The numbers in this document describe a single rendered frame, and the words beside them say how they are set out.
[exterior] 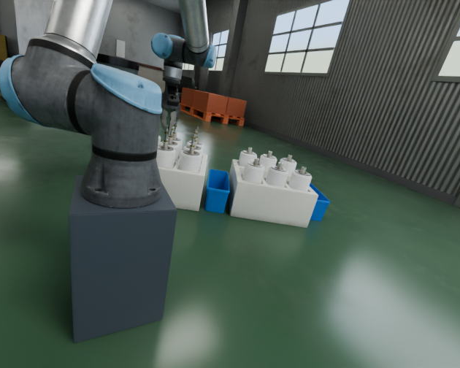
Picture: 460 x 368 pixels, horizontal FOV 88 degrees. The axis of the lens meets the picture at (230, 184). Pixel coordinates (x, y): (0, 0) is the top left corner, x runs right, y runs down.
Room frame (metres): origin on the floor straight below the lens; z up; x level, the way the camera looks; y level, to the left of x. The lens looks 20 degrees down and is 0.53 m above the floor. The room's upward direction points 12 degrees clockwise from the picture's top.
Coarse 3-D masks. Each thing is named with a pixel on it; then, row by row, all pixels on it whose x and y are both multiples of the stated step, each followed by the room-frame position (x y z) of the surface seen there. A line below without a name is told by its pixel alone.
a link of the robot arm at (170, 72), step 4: (164, 68) 1.04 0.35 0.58; (168, 68) 1.02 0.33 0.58; (172, 68) 1.02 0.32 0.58; (176, 68) 1.03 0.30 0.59; (164, 72) 1.03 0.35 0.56; (168, 72) 1.02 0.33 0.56; (172, 72) 1.02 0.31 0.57; (176, 72) 1.03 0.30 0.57; (180, 72) 1.05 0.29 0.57; (164, 76) 1.03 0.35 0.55; (168, 76) 1.02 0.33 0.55; (172, 76) 1.02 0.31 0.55; (176, 76) 1.03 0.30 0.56; (180, 76) 1.05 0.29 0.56
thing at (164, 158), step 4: (160, 152) 1.00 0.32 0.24; (164, 152) 1.00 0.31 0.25; (168, 152) 1.01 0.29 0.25; (172, 152) 1.03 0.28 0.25; (156, 156) 1.00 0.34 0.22; (160, 156) 1.00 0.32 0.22; (164, 156) 1.00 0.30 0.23; (168, 156) 1.01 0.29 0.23; (172, 156) 1.03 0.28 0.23; (156, 160) 1.00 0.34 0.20; (160, 160) 1.00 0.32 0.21; (164, 160) 1.00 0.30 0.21; (168, 160) 1.01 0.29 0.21; (172, 160) 1.03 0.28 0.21; (160, 164) 1.00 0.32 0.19; (164, 164) 1.00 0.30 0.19; (168, 164) 1.01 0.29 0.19; (172, 164) 1.03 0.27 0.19
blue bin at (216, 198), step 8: (208, 176) 1.17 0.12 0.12; (216, 176) 1.30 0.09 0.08; (224, 176) 1.31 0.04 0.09; (208, 184) 1.06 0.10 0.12; (216, 184) 1.30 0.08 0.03; (224, 184) 1.29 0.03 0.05; (208, 192) 1.02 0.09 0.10; (216, 192) 1.02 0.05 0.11; (224, 192) 1.02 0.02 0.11; (208, 200) 1.02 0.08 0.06; (216, 200) 1.02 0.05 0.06; (224, 200) 1.02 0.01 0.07; (208, 208) 1.02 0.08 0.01; (216, 208) 1.02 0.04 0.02; (224, 208) 1.03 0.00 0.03
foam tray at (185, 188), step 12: (204, 156) 1.32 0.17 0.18; (168, 168) 0.99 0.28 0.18; (204, 168) 1.10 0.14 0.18; (168, 180) 0.97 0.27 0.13; (180, 180) 0.98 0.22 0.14; (192, 180) 0.99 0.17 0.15; (168, 192) 0.97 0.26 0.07; (180, 192) 0.98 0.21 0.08; (192, 192) 0.99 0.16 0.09; (180, 204) 0.98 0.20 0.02; (192, 204) 0.99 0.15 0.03
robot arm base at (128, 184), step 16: (96, 160) 0.40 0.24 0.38; (112, 160) 0.39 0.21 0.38; (128, 160) 0.40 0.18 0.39; (144, 160) 0.42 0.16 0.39; (96, 176) 0.39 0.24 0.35; (112, 176) 0.38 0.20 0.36; (128, 176) 0.39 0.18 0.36; (144, 176) 0.41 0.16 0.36; (96, 192) 0.38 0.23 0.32; (112, 192) 0.38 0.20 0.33; (128, 192) 0.39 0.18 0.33; (144, 192) 0.41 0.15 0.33; (160, 192) 0.45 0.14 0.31; (128, 208) 0.38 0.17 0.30
